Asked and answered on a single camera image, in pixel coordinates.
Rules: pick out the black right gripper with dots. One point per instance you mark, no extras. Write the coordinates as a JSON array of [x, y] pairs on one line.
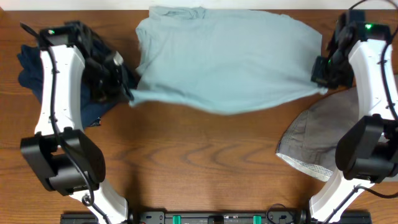
[[318, 76]]

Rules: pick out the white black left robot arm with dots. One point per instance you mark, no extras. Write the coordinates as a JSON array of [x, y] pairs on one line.
[[62, 157]]

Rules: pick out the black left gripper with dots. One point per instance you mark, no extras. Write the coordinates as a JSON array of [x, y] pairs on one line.
[[125, 86]]

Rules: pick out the folded navy blue garment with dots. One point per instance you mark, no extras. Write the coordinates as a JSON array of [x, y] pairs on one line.
[[31, 74]]

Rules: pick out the light blue t-shirt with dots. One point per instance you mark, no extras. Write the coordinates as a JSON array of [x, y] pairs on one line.
[[225, 61]]

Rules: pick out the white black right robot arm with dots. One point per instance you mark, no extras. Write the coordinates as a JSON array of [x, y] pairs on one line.
[[360, 53]]

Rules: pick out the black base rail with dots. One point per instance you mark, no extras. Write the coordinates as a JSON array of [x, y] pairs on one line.
[[274, 216]]

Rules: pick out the grey garment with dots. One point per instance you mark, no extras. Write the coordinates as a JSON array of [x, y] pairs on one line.
[[309, 144]]

